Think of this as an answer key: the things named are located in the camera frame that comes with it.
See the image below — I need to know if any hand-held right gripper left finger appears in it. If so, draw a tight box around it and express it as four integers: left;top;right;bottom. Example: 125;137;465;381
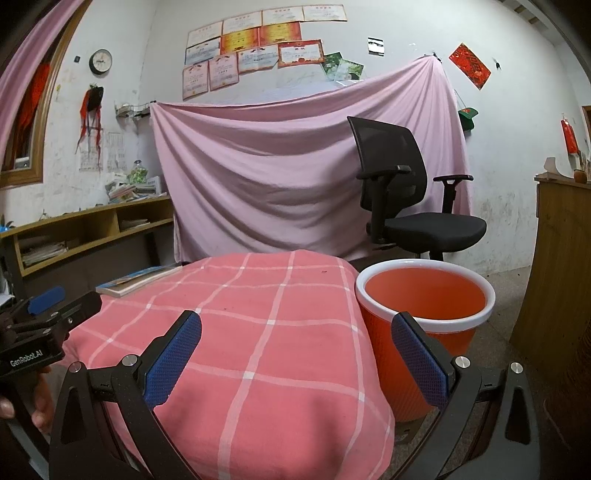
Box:
48;310;204;480

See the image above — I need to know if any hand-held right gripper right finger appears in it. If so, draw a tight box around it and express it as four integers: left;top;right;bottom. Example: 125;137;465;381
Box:
390;311;541;480

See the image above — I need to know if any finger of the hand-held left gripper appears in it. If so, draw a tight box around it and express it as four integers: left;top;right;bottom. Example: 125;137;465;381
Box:
9;286;66;324
48;292;103;342

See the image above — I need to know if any orange bucket with white rim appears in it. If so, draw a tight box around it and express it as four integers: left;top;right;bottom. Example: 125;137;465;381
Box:
355;259;496;423

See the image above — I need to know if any person's left hand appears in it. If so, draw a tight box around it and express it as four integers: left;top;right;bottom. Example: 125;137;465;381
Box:
0;367;54;430

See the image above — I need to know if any blue picture book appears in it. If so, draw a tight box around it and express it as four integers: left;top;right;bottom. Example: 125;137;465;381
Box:
95;264;183;297

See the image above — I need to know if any wooden desk shelf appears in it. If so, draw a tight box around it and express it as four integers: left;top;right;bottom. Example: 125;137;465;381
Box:
0;195;175;278

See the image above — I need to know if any pink checked cloth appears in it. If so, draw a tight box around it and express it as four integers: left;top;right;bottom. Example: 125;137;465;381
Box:
62;249;396;480

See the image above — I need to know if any stack of books and papers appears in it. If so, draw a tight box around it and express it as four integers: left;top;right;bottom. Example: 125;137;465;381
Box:
105;172;167;203

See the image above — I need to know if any black office chair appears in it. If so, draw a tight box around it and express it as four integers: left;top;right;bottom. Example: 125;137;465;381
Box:
347;116;488;261

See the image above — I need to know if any wooden cabinet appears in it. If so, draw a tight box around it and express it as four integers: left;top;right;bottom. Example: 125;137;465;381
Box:
510;173;591;356

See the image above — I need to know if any red scarf with black hat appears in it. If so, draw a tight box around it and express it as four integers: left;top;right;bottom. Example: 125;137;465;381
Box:
75;83;106;155

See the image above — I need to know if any red cloth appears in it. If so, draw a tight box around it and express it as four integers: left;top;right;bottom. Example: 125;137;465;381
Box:
16;62;51;139

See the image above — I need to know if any pink hanging sheet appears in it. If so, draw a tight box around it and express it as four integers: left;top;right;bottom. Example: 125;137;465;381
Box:
150;54;474;264

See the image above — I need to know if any white curved paper piece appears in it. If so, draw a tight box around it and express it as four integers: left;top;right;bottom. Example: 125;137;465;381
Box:
542;157;571;178

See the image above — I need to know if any pink curtain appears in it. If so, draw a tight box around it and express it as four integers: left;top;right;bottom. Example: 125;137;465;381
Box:
0;0;90;153

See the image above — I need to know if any red hanging ornament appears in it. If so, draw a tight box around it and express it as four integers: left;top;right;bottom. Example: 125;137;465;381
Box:
561;117;580;155

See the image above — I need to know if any wooden window frame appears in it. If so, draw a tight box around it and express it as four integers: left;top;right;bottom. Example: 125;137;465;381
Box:
0;0;90;188

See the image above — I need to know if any paper wall chart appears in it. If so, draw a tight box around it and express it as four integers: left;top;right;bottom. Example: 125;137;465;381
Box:
105;132;126;171
78;138;103;172

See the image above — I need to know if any metal wall rack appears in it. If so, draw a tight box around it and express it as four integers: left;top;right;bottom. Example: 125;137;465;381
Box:
115;102;152;120

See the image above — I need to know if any round wall clock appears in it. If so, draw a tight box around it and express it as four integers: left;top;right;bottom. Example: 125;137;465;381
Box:
89;49;113;75

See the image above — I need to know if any wooden picture frame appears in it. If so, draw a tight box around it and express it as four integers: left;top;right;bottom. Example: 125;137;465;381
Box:
581;105;591;162

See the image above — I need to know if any red paper wall decoration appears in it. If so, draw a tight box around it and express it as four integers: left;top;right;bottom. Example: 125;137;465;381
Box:
449;43;491;90

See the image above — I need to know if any group of wall certificates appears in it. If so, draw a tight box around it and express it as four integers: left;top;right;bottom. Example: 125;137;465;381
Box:
181;4;348;101

